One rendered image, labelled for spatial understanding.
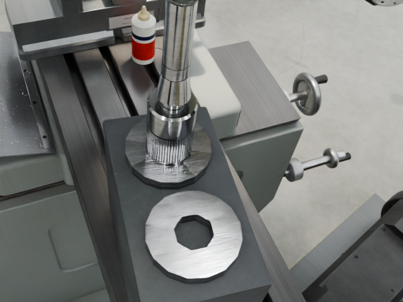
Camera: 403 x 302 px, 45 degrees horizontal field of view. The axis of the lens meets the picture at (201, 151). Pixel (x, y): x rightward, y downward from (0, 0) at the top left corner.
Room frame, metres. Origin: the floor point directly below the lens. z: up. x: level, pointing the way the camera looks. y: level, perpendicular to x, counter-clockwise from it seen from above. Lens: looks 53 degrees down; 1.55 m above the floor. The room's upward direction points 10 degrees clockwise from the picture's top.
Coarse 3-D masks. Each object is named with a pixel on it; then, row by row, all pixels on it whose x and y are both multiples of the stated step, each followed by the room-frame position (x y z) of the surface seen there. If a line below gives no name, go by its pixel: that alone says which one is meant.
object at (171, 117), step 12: (156, 96) 0.30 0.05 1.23; (192, 96) 0.31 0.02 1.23; (156, 108) 0.29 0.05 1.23; (168, 108) 0.29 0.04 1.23; (180, 108) 0.29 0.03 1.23; (192, 108) 0.29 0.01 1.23; (156, 120) 0.28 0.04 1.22; (168, 120) 0.28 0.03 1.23; (180, 120) 0.28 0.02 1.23; (192, 120) 0.29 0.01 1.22
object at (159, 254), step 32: (128, 128) 0.33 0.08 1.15; (128, 160) 0.28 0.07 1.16; (192, 160) 0.29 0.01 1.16; (224, 160) 0.31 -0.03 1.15; (128, 192) 0.25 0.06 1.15; (160, 192) 0.25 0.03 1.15; (192, 192) 0.25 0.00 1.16; (224, 192) 0.27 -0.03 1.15; (128, 224) 0.21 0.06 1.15; (160, 224) 0.21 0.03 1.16; (192, 224) 0.22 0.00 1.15; (224, 224) 0.22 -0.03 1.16; (128, 256) 0.19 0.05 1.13; (160, 256) 0.18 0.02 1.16; (192, 256) 0.18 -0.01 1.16; (224, 256) 0.19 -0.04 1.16; (256, 256) 0.20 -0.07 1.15; (128, 288) 0.19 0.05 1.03; (160, 288) 0.16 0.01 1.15; (192, 288) 0.16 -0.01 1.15; (224, 288) 0.17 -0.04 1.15; (256, 288) 0.17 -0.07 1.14
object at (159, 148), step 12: (156, 132) 0.28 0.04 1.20; (168, 132) 0.28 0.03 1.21; (180, 132) 0.28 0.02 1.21; (192, 132) 0.29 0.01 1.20; (156, 144) 0.28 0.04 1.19; (168, 144) 0.28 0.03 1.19; (180, 144) 0.28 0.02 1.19; (192, 144) 0.30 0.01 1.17; (156, 156) 0.28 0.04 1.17; (168, 156) 0.28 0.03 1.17; (180, 156) 0.28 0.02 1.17
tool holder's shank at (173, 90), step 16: (176, 0) 0.30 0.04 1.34; (192, 0) 0.30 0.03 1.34; (176, 16) 0.29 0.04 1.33; (192, 16) 0.29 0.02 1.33; (176, 32) 0.29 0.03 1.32; (192, 32) 0.30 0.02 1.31; (176, 48) 0.29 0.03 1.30; (192, 48) 0.30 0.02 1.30; (176, 64) 0.29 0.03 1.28; (160, 80) 0.29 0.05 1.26; (176, 80) 0.29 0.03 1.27; (160, 96) 0.29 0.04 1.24; (176, 96) 0.29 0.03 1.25
